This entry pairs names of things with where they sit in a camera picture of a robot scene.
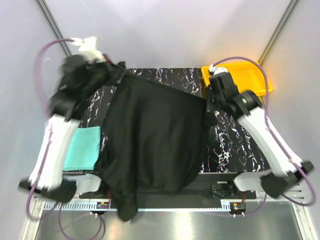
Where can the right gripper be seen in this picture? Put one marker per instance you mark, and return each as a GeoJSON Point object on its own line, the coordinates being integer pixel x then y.
{"type": "Point", "coordinates": [210, 107]}

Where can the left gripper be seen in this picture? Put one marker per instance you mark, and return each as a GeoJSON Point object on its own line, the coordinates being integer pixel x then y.
{"type": "Point", "coordinates": [113, 78]}

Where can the black t shirt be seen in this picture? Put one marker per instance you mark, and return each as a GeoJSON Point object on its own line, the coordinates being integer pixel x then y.
{"type": "Point", "coordinates": [155, 136]}

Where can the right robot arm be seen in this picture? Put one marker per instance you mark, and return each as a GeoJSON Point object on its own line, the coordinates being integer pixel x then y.
{"type": "Point", "coordinates": [286, 169]}

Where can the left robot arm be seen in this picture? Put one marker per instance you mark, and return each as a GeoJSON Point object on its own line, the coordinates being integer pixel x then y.
{"type": "Point", "coordinates": [81, 78]}

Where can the yellow plastic tray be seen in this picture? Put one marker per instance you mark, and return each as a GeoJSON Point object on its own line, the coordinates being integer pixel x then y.
{"type": "Point", "coordinates": [247, 76]}

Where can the black marble pattern mat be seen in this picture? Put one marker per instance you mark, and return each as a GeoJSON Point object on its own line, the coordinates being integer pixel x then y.
{"type": "Point", "coordinates": [231, 148]}

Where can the folded teal t shirt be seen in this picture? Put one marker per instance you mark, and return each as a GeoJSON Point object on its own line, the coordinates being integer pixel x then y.
{"type": "Point", "coordinates": [84, 149]}

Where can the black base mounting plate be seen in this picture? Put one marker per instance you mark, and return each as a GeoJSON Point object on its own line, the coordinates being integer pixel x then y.
{"type": "Point", "coordinates": [217, 186]}

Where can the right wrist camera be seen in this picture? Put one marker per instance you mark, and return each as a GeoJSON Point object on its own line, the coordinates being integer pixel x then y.
{"type": "Point", "coordinates": [215, 70]}

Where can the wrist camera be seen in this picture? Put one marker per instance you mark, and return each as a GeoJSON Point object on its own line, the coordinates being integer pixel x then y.
{"type": "Point", "coordinates": [88, 48]}
{"type": "Point", "coordinates": [215, 70]}

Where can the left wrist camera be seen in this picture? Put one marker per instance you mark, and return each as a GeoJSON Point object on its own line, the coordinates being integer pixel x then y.
{"type": "Point", "coordinates": [88, 48]}

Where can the left aluminium frame post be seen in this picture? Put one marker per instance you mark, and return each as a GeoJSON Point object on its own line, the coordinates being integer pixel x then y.
{"type": "Point", "coordinates": [45, 10]}

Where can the aluminium frame post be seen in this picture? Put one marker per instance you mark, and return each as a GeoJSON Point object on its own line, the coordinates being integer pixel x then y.
{"type": "Point", "coordinates": [45, 10]}
{"type": "Point", "coordinates": [290, 8]}

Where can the right aluminium frame post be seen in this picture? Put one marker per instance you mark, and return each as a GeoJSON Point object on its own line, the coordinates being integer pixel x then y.
{"type": "Point", "coordinates": [290, 8]}

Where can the white slotted cable duct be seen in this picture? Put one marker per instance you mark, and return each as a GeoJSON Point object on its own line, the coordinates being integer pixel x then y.
{"type": "Point", "coordinates": [94, 205]}

